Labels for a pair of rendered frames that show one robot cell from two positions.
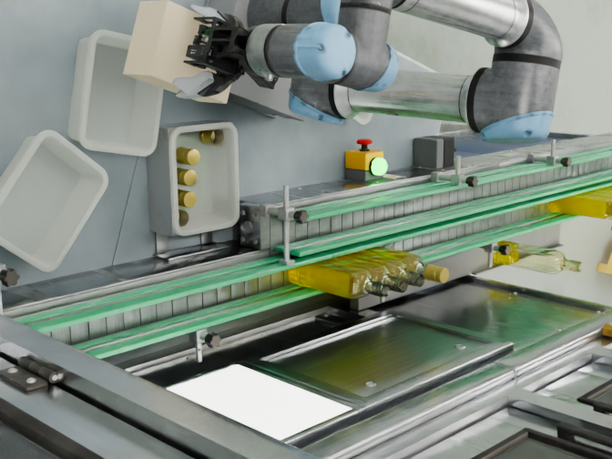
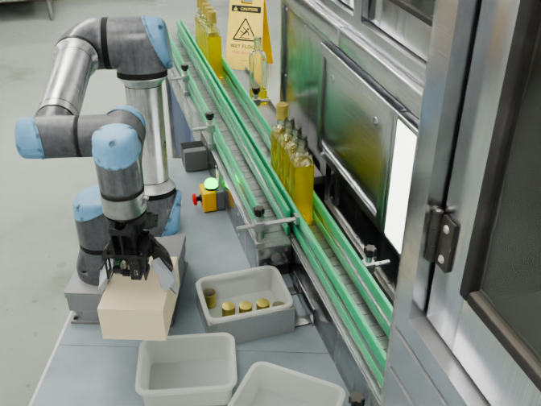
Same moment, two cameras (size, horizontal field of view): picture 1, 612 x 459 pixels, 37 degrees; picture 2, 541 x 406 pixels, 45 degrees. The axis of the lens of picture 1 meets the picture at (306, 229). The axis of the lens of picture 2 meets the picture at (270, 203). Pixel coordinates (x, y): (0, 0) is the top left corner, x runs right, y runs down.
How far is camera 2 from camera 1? 38 cm
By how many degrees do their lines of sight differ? 11
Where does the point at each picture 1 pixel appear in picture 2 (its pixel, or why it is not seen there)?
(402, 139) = (188, 179)
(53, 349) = (411, 232)
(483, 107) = (146, 66)
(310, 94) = (161, 216)
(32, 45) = not seen: outside the picture
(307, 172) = (225, 234)
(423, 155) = (197, 162)
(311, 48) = (114, 152)
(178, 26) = (118, 298)
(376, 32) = (95, 119)
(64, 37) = not seen: outside the picture
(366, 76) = (132, 121)
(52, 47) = not seen: outside the picture
